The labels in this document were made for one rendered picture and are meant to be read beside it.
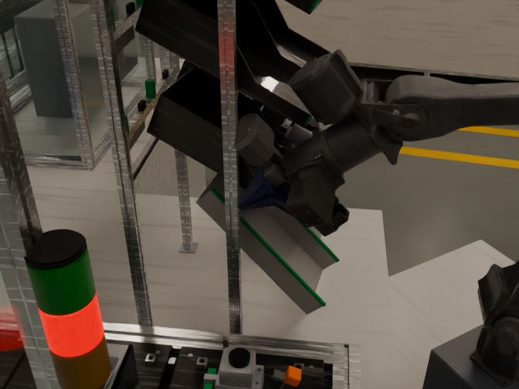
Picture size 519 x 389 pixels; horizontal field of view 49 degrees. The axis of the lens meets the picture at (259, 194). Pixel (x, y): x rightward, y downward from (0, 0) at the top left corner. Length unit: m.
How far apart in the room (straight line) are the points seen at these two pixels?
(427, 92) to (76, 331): 0.42
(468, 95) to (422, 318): 0.68
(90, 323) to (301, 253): 0.63
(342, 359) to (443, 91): 0.52
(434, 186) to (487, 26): 1.58
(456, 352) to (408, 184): 2.54
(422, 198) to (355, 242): 1.89
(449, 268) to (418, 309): 0.17
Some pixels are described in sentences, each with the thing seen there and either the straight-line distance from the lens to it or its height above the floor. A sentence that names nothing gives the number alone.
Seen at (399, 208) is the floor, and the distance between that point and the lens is 3.17.
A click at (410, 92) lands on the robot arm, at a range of 0.64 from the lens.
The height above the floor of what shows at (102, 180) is 0.86.
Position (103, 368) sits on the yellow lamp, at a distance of 0.58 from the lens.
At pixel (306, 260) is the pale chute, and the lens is 1.10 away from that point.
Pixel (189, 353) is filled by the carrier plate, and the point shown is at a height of 0.97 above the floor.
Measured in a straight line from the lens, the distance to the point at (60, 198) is 1.66.
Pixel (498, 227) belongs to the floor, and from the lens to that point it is 3.18.
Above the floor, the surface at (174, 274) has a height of 0.86.
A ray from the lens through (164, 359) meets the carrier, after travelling 1.00.
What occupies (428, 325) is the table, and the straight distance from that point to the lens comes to 1.24.
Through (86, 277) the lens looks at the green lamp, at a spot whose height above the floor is 1.39.
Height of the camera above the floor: 1.70
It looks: 32 degrees down
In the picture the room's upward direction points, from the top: straight up
